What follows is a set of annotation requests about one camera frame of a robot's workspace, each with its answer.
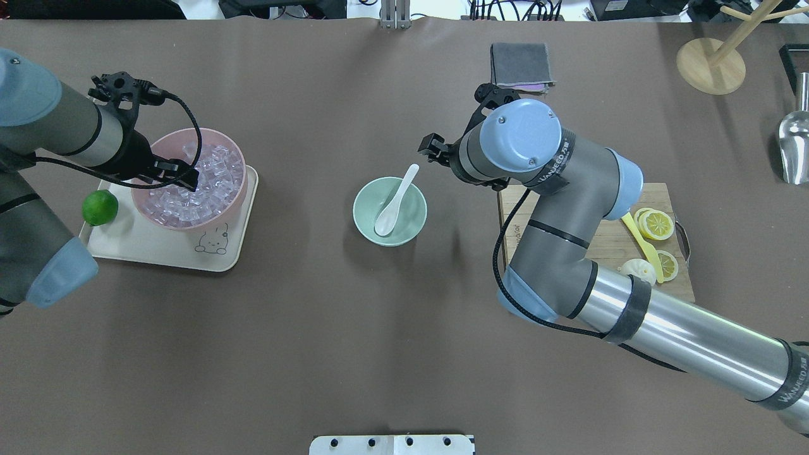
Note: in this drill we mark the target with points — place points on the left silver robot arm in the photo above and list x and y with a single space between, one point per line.
45 121

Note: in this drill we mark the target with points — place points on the metal ice scoop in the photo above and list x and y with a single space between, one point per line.
793 137

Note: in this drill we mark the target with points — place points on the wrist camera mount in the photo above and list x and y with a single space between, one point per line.
122 95
490 96

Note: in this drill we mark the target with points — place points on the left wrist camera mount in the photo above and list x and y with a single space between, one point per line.
122 95

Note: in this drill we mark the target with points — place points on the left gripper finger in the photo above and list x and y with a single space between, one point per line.
187 181
172 168

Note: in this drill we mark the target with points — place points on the lemon slice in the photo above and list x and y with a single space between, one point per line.
655 225
669 265

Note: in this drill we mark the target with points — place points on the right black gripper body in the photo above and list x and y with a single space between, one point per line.
435 148

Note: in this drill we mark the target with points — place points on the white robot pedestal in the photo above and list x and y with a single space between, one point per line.
394 444

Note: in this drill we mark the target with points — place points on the yellow plastic knife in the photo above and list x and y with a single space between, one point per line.
650 253

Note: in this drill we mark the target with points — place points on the white ceramic spoon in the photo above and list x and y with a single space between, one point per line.
387 219

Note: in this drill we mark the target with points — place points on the folded grey cloth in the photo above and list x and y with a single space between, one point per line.
521 66

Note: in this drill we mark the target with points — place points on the wooden cup tree stand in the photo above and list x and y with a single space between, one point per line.
715 67

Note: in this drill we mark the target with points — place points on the bamboo cutting board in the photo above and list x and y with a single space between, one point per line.
612 245

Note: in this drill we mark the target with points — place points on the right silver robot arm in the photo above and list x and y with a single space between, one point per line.
578 254

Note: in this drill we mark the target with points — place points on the mint green bowl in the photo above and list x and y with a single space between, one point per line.
374 197

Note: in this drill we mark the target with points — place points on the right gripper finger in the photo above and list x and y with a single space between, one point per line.
434 144
435 154

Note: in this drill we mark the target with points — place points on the green lime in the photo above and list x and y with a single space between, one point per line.
100 207

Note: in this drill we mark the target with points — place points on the aluminium frame post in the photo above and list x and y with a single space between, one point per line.
395 14

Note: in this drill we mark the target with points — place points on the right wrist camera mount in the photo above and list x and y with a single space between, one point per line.
490 96

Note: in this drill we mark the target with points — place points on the cream plastic tray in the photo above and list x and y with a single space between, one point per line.
132 237

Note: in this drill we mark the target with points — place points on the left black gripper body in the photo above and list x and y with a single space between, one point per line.
132 158

